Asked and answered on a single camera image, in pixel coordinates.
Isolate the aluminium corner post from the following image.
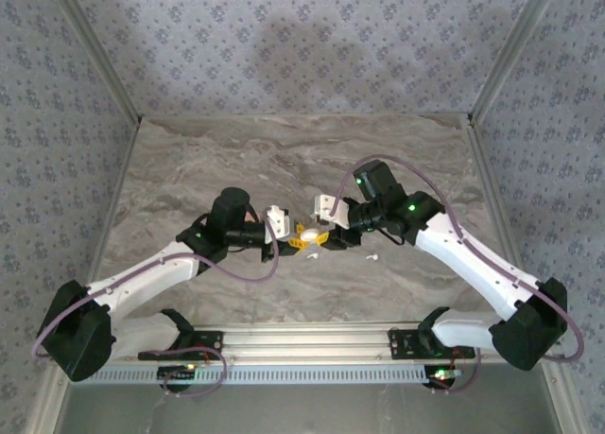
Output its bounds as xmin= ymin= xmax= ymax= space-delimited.
xmin=46 ymin=0 xmax=144 ymax=126
xmin=466 ymin=0 xmax=566 ymax=123

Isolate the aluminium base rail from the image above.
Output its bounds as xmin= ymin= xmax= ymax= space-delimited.
xmin=50 ymin=321 xmax=567 ymax=363

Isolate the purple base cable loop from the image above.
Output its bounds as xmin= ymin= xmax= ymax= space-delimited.
xmin=427 ymin=346 xmax=483 ymax=395
xmin=145 ymin=346 xmax=229 ymax=400

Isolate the small black controller board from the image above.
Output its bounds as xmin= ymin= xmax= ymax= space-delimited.
xmin=423 ymin=365 xmax=463 ymax=391
xmin=157 ymin=364 xmax=199 ymax=384

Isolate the aluminium table side rail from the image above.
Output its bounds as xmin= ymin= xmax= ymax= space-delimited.
xmin=465 ymin=119 xmax=533 ymax=284
xmin=87 ymin=116 xmax=143 ymax=284

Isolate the grey slotted cable duct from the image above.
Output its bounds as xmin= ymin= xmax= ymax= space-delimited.
xmin=70 ymin=363 xmax=458 ymax=387

